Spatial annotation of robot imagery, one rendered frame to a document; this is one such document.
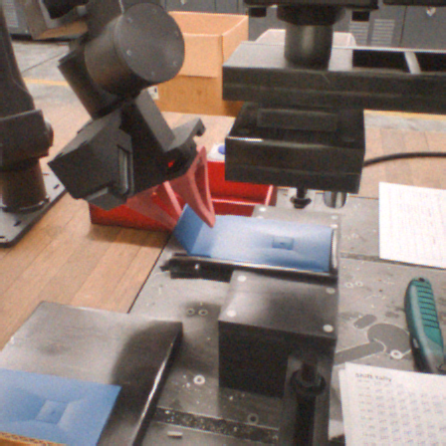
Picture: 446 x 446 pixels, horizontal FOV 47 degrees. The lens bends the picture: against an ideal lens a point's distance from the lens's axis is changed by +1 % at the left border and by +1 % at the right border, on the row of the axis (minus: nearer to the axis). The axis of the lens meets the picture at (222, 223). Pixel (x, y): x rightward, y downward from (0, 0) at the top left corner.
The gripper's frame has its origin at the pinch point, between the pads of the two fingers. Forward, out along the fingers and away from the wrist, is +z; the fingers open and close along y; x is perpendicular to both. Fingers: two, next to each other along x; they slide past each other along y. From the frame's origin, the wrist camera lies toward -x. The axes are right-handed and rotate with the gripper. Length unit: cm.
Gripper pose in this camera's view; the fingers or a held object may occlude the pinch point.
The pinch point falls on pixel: (196, 223)
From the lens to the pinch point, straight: 52.1
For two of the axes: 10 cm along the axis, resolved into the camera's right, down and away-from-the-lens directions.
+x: 2.1, -5.5, 8.1
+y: 8.5, -3.0, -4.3
